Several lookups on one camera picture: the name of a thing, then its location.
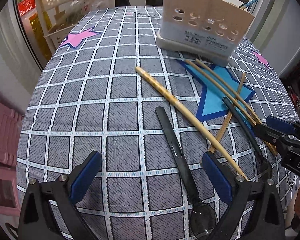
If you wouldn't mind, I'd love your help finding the black handled clear spoon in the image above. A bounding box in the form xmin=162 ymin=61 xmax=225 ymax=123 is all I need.
xmin=222 ymin=96 xmax=272 ymax=181
xmin=155 ymin=107 xmax=217 ymax=239

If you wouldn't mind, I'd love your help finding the thin brown chopstick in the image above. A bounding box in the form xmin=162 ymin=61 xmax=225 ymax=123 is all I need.
xmin=216 ymin=73 xmax=246 ymax=142

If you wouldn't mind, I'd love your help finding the thick bamboo chopstick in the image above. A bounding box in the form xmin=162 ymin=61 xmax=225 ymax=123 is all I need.
xmin=135 ymin=67 xmax=248 ymax=180

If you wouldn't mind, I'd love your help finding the blue patterned chopstick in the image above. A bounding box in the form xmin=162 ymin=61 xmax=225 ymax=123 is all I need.
xmin=239 ymin=0 xmax=259 ymax=10

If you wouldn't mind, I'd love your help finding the pink plastic stool stack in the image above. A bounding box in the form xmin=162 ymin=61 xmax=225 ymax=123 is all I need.
xmin=0 ymin=103 xmax=23 ymax=216

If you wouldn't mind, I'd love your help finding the beige plastic utensil holder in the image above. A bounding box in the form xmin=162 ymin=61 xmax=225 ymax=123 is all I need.
xmin=155 ymin=0 xmax=255 ymax=67

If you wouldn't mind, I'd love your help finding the grey checked star tablecloth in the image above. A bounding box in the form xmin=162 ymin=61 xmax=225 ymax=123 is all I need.
xmin=16 ymin=5 xmax=300 ymax=240

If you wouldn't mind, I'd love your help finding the red plastic basket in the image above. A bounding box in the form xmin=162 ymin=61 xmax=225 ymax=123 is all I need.
xmin=18 ymin=0 xmax=36 ymax=16

